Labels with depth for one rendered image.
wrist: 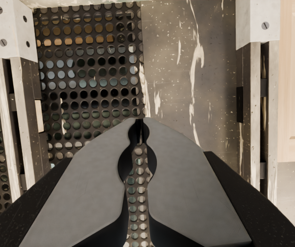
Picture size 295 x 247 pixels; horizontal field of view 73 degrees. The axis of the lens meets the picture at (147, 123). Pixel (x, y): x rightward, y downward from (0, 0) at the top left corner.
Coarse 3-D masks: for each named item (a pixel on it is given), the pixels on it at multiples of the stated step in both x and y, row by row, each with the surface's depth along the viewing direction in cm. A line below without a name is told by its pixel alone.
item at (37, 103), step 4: (36, 100) 48; (36, 104) 48; (40, 104) 50; (36, 108) 48; (40, 108) 50; (36, 112) 48; (40, 112) 50; (40, 116) 49; (40, 120) 49; (40, 124) 49; (40, 128) 49
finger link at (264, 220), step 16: (208, 160) 8; (224, 176) 7; (240, 176) 7; (240, 192) 7; (256, 192) 7; (240, 208) 6; (256, 208) 6; (272, 208) 6; (256, 224) 6; (272, 224) 6; (288, 224) 6; (256, 240) 5; (272, 240) 5; (288, 240) 5
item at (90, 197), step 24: (96, 144) 9; (120, 144) 9; (72, 168) 8; (96, 168) 8; (120, 168) 8; (72, 192) 7; (96, 192) 7; (120, 192) 7; (48, 216) 6; (72, 216) 6; (96, 216) 6; (120, 216) 6; (24, 240) 6; (48, 240) 5; (72, 240) 5; (96, 240) 6; (120, 240) 6
